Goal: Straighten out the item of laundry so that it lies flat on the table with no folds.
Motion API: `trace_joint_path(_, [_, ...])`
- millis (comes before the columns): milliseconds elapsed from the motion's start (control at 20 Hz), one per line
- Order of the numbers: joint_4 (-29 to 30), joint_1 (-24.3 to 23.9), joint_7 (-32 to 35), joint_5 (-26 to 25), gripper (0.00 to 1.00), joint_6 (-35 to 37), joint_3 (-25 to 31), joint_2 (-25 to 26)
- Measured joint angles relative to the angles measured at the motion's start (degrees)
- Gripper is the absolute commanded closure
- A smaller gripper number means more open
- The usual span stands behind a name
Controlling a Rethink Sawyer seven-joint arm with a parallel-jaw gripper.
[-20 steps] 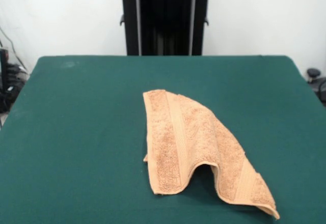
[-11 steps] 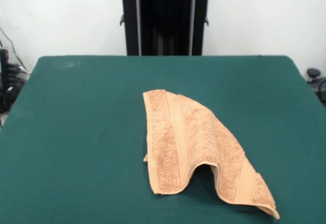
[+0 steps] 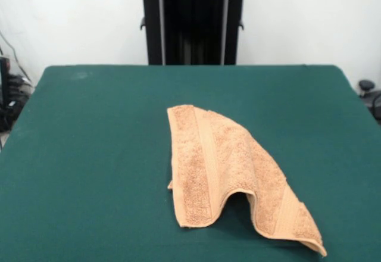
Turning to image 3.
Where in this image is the orange terry towel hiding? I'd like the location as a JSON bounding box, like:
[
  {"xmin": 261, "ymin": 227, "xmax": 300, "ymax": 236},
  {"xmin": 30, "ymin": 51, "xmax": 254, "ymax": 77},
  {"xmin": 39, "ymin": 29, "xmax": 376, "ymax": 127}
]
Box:
[{"xmin": 166, "ymin": 104, "xmax": 328, "ymax": 257}]

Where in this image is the dark green table cloth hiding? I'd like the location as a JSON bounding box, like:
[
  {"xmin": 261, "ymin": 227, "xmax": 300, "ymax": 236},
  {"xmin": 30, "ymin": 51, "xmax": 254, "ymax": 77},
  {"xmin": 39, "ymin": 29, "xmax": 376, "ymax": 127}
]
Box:
[{"xmin": 0, "ymin": 64, "xmax": 381, "ymax": 262}]

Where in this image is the black equipment stack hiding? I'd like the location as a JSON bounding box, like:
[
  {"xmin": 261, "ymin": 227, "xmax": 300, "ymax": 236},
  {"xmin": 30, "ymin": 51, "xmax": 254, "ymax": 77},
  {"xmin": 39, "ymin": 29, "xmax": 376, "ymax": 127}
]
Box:
[{"xmin": 0, "ymin": 55, "xmax": 34, "ymax": 133}]

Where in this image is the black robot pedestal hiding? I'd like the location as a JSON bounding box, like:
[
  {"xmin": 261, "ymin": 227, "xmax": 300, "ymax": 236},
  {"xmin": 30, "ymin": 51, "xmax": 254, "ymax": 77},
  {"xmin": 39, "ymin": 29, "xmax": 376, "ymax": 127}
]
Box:
[{"xmin": 139, "ymin": 0, "xmax": 245, "ymax": 66}]

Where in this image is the grey cable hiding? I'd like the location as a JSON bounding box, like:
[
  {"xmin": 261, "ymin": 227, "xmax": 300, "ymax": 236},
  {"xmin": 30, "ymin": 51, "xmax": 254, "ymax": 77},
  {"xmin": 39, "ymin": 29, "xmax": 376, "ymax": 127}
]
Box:
[{"xmin": 0, "ymin": 31, "xmax": 34, "ymax": 85}]

